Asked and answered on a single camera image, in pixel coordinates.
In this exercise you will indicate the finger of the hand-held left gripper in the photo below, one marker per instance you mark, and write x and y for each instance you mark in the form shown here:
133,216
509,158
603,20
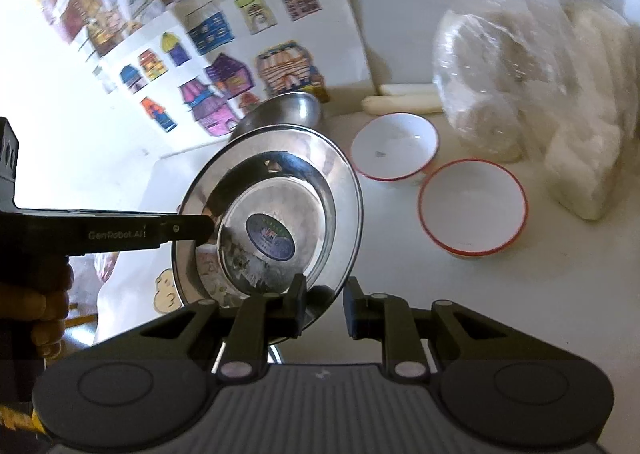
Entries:
190,228

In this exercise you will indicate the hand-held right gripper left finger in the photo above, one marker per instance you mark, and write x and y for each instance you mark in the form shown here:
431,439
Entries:
299,306

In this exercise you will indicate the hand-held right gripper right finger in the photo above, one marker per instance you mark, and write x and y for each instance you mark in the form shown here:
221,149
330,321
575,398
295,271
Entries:
351,309

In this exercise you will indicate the stainless steel plate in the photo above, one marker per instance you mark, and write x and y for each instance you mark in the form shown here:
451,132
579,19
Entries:
300,184

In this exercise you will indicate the white red-rimmed bowl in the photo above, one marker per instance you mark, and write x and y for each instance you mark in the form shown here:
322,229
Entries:
392,143
472,206

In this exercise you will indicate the person's left hand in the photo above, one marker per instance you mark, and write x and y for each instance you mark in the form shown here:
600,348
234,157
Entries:
50,314

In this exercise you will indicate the white printed bag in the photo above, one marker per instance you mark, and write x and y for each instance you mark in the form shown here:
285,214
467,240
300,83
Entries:
125,294

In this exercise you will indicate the stainless steel bowl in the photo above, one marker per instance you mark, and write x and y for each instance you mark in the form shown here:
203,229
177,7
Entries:
285,108

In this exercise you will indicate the colourful houses drawing sheet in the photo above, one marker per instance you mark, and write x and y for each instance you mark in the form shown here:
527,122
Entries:
220,63

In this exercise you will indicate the thick white cylindrical roll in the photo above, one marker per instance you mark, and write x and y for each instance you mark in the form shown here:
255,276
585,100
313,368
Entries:
400,104

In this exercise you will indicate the thin white cylindrical roll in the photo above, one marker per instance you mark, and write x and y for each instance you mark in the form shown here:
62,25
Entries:
405,89

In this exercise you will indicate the clear plastic bag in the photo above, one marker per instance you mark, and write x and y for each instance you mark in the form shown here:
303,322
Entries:
525,83

